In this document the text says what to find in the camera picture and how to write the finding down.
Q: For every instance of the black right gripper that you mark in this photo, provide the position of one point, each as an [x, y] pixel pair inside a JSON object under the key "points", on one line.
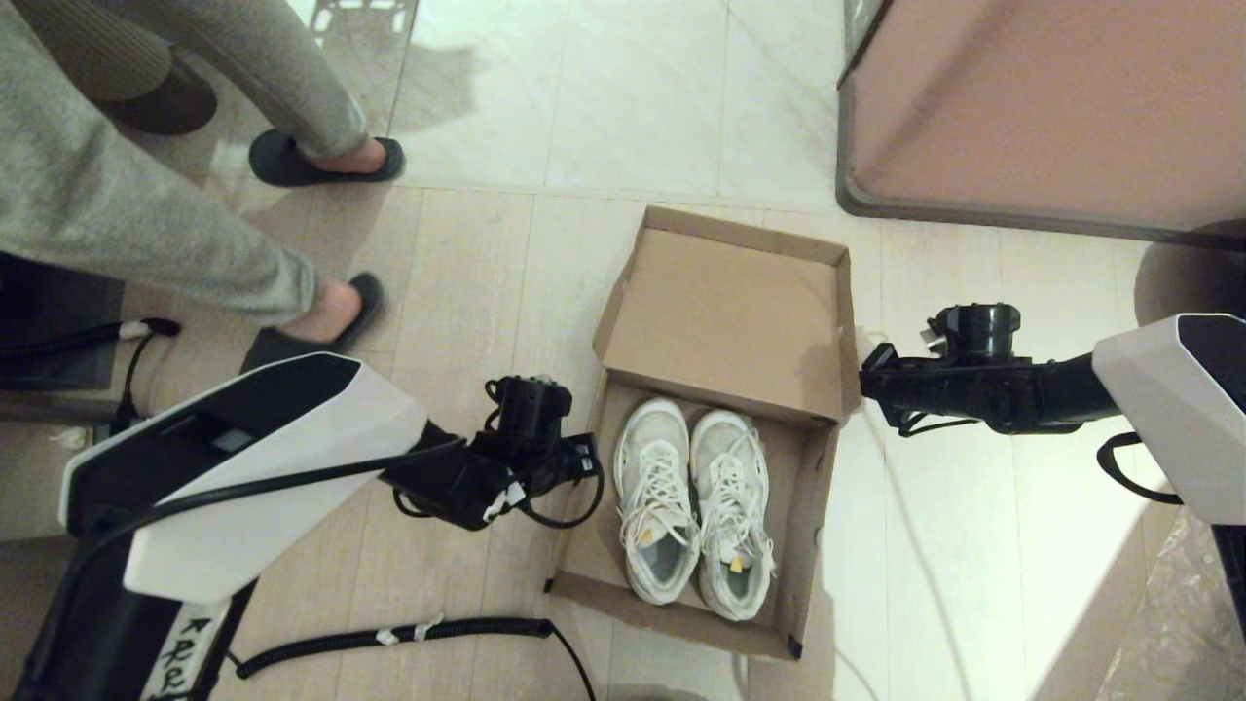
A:
{"points": [[954, 389]]}

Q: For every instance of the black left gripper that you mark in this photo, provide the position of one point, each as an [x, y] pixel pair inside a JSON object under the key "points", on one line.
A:
{"points": [[526, 472]]}

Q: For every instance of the white mesh sneaker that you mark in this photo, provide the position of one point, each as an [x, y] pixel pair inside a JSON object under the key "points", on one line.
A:
{"points": [[652, 467], [730, 487]]}

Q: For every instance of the brown cardboard shoe box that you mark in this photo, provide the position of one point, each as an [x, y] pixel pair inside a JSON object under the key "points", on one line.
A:
{"points": [[720, 312]]}

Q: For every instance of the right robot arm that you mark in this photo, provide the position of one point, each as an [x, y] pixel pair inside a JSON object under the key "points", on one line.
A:
{"points": [[1188, 409]]}

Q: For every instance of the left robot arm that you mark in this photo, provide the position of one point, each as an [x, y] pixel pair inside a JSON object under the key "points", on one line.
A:
{"points": [[243, 467]]}

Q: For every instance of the black corrugated conduit, two tapes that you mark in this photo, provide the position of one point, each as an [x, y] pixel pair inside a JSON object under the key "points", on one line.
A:
{"points": [[389, 638]]}

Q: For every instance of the pink cabinet with grey base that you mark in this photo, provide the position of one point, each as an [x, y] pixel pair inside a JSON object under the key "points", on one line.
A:
{"points": [[1051, 97]]}

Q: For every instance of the dark grey slipper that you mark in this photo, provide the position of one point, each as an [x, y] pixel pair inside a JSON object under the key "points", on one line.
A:
{"points": [[277, 350], [282, 166]]}

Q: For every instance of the black corrugated conduit, taped end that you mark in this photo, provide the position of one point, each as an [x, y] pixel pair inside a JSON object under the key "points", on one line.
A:
{"points": [[68, 339]]}

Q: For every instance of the dark grey floor mat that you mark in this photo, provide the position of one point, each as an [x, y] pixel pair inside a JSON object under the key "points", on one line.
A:
{"points": [[49, 302]]}

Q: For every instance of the beige ribbed round stool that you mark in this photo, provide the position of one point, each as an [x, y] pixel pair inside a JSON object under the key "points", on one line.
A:
{"points": [[107, 49]]}

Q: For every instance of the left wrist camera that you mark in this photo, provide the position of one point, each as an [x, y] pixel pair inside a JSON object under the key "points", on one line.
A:
{"points": [[531, 414]]}

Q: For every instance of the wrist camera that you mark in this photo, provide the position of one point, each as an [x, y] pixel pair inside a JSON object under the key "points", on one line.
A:
{"points": [[973, 331], [531, 414]]}

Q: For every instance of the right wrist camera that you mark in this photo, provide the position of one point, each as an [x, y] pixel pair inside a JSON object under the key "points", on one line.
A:
{"points": [[973, 331]]}

